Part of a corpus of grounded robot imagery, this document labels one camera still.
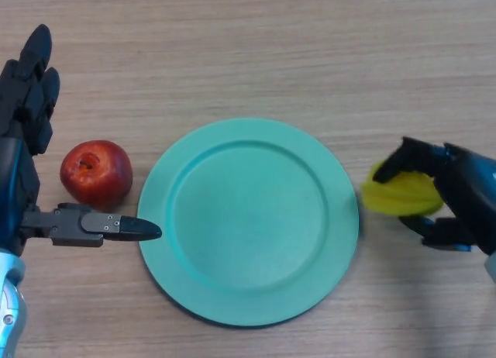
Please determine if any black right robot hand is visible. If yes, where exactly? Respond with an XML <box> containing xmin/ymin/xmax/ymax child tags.
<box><xmin>373</xmin><ymin>136</ymin><xmax>496</xmax><ymax>258</ymax></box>

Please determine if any green round plate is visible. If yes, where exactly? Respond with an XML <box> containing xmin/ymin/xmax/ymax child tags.
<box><xmin>137</xmin><ymin>118</ymin><xmax>360</xmax><ymax>329</ymax></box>

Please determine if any red apple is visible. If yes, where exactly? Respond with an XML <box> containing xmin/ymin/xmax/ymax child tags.
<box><xmin>60</xmin><ymin>139</ymin><xmax>134</xmax><ymax>212</ymax></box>

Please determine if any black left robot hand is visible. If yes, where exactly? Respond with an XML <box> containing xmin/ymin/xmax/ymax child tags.
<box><xmin>0</xmin><ymin>23</ymin><xmax>163</xmax><ymax>256</ymax></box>

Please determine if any yellow starfruit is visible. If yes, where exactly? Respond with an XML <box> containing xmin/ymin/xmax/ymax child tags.
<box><xmin>360</xmin><ymin>160</ymin><xmax>443</xmax><ymax>219</ymax></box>

